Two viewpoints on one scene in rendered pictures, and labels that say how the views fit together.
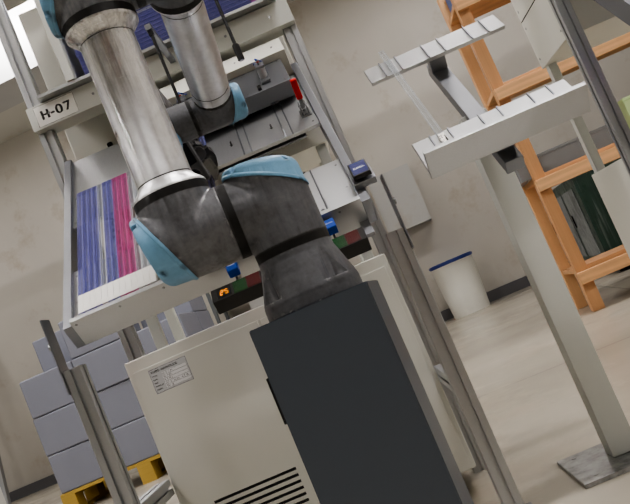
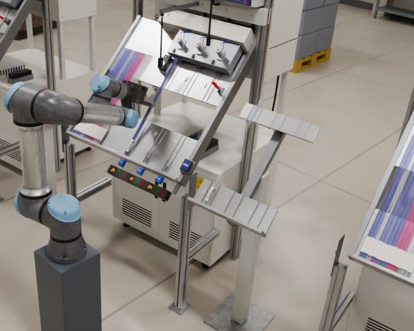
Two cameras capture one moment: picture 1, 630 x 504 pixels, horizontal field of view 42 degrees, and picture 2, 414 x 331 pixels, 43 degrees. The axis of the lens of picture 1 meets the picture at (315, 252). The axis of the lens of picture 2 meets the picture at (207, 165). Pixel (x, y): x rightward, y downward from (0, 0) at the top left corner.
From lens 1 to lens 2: 183 cm
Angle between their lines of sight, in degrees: 45
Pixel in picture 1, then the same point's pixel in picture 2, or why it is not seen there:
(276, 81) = (222, 64)
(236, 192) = (45, 212)
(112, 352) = not seen: outside the picture
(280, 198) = (55, 226)
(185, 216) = (27, 207)
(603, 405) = (237, 304)
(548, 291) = (242, 257)
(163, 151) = (30, 181)
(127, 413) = not seen: hidden behind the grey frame
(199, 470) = (121, 185)
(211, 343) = not seen: hidden behind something
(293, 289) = (48, 251)
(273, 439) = (148, 198)
